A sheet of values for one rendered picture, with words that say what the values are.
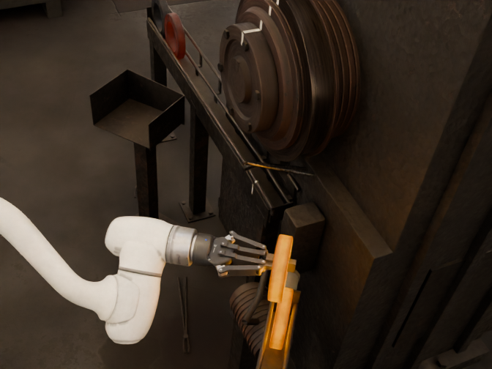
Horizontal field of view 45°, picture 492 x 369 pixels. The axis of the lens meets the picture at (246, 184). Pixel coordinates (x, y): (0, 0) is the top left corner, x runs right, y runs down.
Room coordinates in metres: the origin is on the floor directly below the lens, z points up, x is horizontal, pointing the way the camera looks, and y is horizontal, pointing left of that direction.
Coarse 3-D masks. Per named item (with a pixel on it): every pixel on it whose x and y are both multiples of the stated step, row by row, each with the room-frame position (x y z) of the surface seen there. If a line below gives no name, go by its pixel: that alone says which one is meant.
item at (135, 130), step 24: (96, 96) 1.66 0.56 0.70; (120, 96) 1.77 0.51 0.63; (144, 96) 1.78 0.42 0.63; (168, 96) 1.73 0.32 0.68; (96, 120) 1.65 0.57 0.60; (120, 120) 1.67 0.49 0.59; (144, 120) 1.68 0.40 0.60; (168, 120) 1.61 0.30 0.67; (144, 144) 1.54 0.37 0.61; (144, 168) 1.62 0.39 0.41; (144, 192) 1.62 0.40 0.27; (144, 216) 1.63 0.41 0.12
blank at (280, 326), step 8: (288, 288) 0.89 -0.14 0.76; (288, 296) 0.85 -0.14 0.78; (280, 304) 0.83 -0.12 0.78; (288, 304) 0.83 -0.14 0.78; (280, 312) 0.81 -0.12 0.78; (288, 312) 0.81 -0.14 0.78; (280, 320) 0.79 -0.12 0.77; (272, 328) 0.78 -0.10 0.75; (280, 328) 0.78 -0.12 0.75; (272, 336) 0.76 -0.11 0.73; (280, 336) 0.76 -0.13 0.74; (272, 344) 0.76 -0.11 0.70; (280, 344) 0.76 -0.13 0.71
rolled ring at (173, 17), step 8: (168, 16) 2.14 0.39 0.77; (176, 16) 2.12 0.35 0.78; (168, 24) 2.17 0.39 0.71; (176, 24) 2.08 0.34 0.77; (168, 32) 2.17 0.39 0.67; (176, 32) 2.06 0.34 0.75; (168, 40) 2.15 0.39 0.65; (176, 40) 2.05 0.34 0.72; (184, 40) 2.05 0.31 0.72; (176, 48) 2.05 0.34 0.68; (184, 48) 2.05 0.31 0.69; (176, 56) 2.05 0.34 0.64
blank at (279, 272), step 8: (280, 240) 0.86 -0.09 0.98; (288, 240) 0.86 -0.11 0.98; (280, 248) 0.84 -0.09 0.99; (288, 248) 0.84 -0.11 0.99; (280, 256) 0.82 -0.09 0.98; (288, 256) 0.82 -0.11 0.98; (272, 264) 0.80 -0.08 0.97; (280, 264) 0.80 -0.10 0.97; (272, 272) 0.79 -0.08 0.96; (280, 272) 0.79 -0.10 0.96; (272, 280) 0.77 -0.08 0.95; (280, 280) 0.77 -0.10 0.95; (272, 288) 0.77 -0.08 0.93; (280, 288) 0.77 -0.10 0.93; (272, 296) 0.76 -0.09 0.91; (280, 296) 0.76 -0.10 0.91
